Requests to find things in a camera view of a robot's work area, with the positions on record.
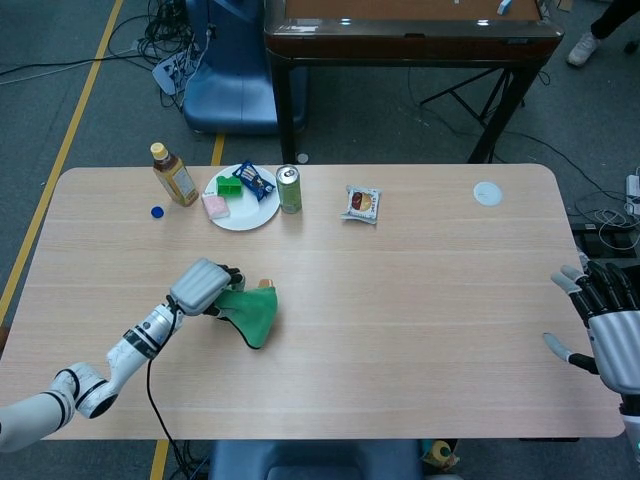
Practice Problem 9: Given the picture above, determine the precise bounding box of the pink eraser block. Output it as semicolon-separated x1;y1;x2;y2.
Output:
200;193;232;220

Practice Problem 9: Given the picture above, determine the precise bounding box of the clear packet red yellow snack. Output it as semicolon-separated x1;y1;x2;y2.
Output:
341;184;383;226

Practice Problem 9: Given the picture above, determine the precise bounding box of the blue snack packet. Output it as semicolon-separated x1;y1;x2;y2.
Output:
232;160;277;203

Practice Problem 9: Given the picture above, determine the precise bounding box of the dark wooden game table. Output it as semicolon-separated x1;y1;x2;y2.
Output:
263;0;566;165

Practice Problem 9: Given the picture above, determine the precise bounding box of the black cable bundle on floor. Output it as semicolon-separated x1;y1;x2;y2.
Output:
134;0;214;114

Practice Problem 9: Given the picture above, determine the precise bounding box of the black floor plate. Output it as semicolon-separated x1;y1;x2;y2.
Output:
573;223;637;261

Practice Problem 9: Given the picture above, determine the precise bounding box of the white socket strip with plugs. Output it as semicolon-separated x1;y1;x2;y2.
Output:
151;52;201;94

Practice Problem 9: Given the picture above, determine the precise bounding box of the white sneaker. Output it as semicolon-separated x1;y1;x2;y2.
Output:
566;32;603;67

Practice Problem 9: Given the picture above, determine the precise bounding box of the tea bottle yellow cap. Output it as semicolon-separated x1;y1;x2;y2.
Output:
150;142;200;208

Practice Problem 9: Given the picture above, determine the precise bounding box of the white round plate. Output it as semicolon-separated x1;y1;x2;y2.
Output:
203;164;282;232

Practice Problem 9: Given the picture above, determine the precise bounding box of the black tripod stand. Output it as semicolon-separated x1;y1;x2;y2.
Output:
419;67;529;126

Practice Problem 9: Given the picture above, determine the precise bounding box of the black trouser leg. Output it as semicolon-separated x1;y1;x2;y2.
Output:
589;0;640;40

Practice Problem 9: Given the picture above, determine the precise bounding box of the green microfibre cloth black trim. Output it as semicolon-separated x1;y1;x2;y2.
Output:
214;285;280;351

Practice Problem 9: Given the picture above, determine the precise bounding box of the yellow capped item under table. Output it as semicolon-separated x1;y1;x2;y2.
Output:
422;439;461;471

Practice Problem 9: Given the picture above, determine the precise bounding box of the green drink can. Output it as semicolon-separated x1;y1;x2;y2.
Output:
275;164;303;215

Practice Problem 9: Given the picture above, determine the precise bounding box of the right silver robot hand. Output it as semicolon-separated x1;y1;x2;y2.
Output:
542;260;640;394

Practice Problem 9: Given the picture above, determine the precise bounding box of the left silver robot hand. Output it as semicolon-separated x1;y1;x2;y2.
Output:
168;257;246;319

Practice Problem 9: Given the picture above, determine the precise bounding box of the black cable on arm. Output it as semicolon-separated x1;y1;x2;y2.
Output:
145;294;211;480

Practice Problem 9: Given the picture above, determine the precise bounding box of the white power strip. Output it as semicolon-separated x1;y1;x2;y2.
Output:
625;173;640;216

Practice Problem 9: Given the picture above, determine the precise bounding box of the white round table grommet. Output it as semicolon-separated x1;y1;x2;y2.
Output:
473;180;504;206

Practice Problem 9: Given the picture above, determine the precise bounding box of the green plastic block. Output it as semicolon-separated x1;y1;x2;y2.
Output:
215;175;244;199

